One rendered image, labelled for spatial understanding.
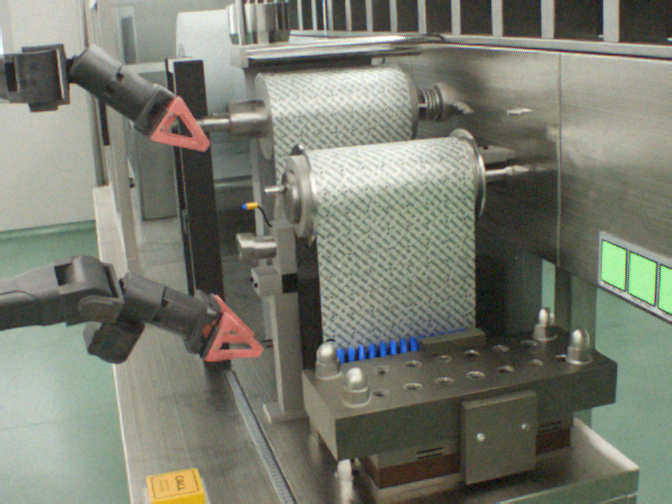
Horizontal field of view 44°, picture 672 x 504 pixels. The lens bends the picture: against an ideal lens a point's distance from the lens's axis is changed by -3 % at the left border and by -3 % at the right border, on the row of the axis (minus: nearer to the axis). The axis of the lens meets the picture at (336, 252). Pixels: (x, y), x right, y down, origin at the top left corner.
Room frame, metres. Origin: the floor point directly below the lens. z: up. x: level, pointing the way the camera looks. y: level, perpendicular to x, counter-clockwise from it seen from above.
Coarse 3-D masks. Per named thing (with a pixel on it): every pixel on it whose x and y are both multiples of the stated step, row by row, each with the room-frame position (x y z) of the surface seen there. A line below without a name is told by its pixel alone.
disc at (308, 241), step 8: (296, 144) 1.21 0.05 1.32; (296, 152) 1.21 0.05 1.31; (304, 152) 1.18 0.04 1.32; (304, 160) 1.17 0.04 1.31; (312, 176) 1.15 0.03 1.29; (312, 184) 1.14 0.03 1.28; (312, 192) 1.14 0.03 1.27; (312, 200) 1.14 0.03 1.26; (312, 208) 1.14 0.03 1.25; (312, 216) 1.15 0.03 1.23; (312, 224) 1.15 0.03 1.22; (312, 232) 1.15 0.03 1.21; (304, 240) 1.20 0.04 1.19; (312, 240) 1.16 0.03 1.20
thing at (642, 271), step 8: (632, 256) 0.96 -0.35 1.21; (632, 264) 0.96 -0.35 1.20; (640, 264) 0.95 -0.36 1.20; (648, 264) 0.93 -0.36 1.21; (632, 272) 0.96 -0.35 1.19; (640, 272) 0.95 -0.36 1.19; (648, 272) 0.93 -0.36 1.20; (632, 280) 0.96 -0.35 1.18; (640, 280) 0.95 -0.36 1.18; (648, 280) 0.93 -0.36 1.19; (632, 288) 0.96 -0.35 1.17; (640, 288) 0.95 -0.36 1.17; (648, 288) 0.93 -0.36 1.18; (640, 296) 0.95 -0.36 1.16; (648, 296) 0.93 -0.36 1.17
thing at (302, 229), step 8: (464, 144) 1.25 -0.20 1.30; (288, 160) 1.22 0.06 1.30; (296, 160) 1.19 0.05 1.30; (472, 160) 1.23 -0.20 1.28; (288, 168) 1.23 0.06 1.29; (296, 168) 1.18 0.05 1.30; (304, 168) 1.17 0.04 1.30; (472, 168) 1.22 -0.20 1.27; (296, 176) 1.18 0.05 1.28; (304, 176) 1.16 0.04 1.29; (304, 184) 1.16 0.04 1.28; (304, 192) 1.15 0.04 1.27; (304, 200) 1.15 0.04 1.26; (304, 208) 1.15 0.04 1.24; (304, 216) 1.15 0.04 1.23; (296, 224) 1.20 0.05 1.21; (304, 224) 1.16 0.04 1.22; (296, 232) 1.20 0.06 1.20; (304, 232) 1.17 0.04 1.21
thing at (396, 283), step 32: (448, 224) 1.20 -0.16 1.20; (320, 256) 1.15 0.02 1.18; (352, 256) 1.16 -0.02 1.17; (384, 256) 1.17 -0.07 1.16; (416, 256) 1.19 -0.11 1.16; (448, 256) 1.20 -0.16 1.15; (320, 288) 1.15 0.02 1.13; (352, 288) 1.16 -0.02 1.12; (384, 288) 1.17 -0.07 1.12; (416, 288) 1.18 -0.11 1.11; (448, 288) 1.20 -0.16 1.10; (352, 320) 1.16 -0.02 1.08; (384, 320) 1.17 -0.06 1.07; (416, 320) 1.18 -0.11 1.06; (448, 320) 1.20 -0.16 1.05
